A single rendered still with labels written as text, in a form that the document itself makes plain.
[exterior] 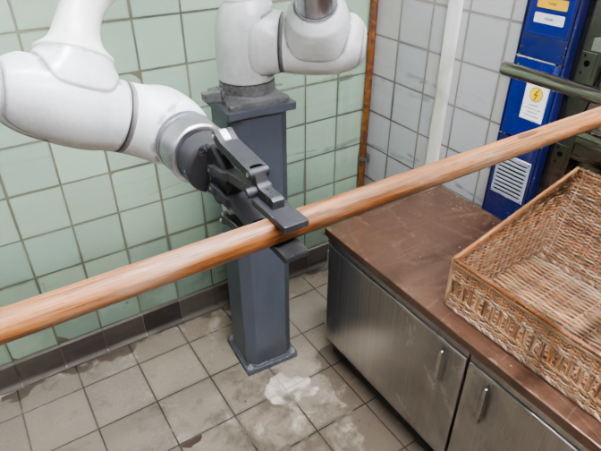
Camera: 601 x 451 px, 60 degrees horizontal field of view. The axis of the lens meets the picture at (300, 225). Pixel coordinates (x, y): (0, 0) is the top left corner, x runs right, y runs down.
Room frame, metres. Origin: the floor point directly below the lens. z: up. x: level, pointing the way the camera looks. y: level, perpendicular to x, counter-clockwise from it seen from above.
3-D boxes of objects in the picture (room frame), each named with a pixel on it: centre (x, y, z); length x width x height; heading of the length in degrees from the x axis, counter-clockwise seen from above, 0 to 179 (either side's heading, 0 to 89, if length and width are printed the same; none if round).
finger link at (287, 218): (0.47, 0.02, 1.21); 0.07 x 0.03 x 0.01; 33
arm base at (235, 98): (1.43, 0.17, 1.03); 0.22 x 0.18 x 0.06; 119
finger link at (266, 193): (0.50, 0.04, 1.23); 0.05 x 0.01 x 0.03; 33
